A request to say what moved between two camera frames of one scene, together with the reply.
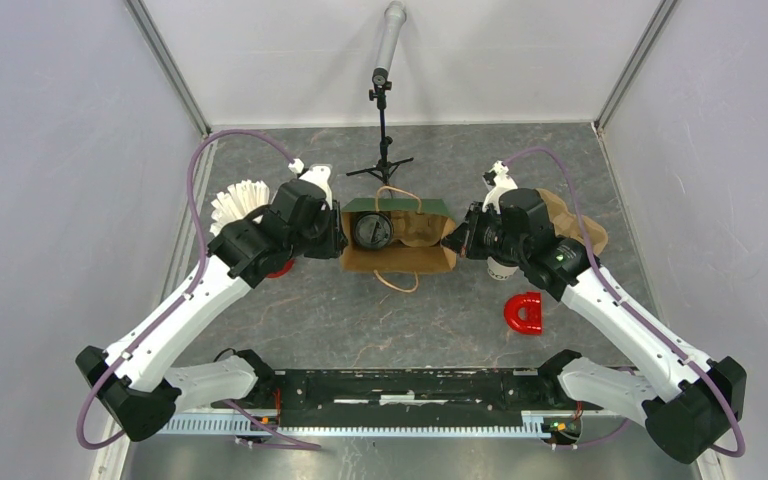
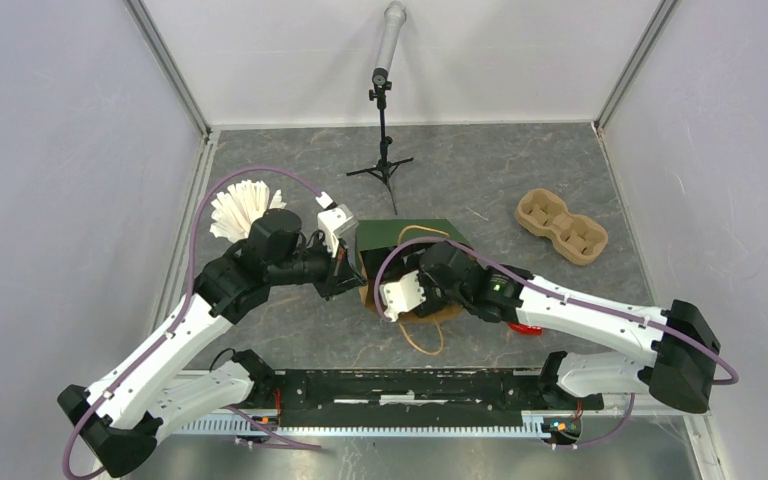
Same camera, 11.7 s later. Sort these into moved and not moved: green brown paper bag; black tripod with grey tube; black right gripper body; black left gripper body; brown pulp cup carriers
Moved: black left gripper body; green brown paper bag; black right gripper body
Not moved: black tripod with grey tube; brown pulp cup carriers
